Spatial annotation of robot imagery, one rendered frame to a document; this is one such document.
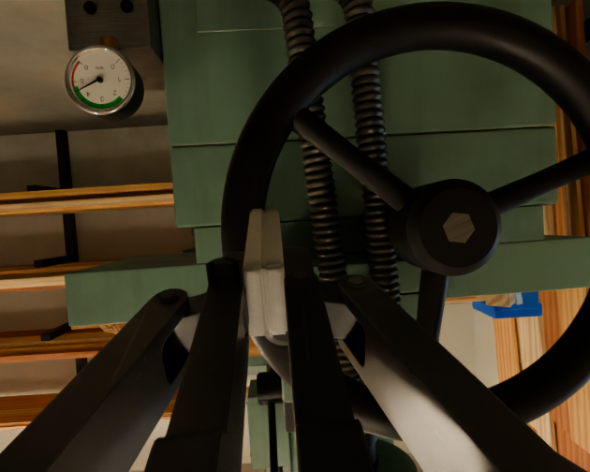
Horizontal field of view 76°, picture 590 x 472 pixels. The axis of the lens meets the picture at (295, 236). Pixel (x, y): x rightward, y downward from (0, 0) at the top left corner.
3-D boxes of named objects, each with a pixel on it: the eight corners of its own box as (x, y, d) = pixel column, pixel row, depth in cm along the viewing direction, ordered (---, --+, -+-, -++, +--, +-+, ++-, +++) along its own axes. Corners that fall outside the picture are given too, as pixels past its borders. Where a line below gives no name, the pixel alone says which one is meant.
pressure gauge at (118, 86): (129, 22, 34) (137, 112, 35) (144, 41, 38) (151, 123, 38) (58, 23, 34) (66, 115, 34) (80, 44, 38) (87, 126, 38)
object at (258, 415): (287, 394, 77) (291, 465, 77) (285, 376, 86) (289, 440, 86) (244, 398, 76) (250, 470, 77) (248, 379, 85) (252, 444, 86)
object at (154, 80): (143, -38, 37) (150, 46, 37) (176, 27, 49) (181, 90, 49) (54, -36, 36) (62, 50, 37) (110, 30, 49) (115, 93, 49)
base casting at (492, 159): (561, 125, 43) (564, 205, 44) (398, 180, 101) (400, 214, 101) (164, 146, 41) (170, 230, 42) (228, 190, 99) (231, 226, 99)
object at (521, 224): (543, 205, 44) (545, 240, 44) (456, 211, 65) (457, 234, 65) (193, 228, 42) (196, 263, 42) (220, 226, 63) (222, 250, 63)
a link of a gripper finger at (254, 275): (269, 337, 15) (249, 338, 15) (268, 258, 21) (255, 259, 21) (262, 267, 13) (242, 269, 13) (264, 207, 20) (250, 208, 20)
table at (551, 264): (682, 240, 35) (684, 305, 35) (492, 231, 65) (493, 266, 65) (-6, 288, 32) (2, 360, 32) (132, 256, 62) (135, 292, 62)
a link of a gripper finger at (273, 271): (262, 267, 13) (284, 266, 13) (264, 207, 20) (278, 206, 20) (269, 337, 15) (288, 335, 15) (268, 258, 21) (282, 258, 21)
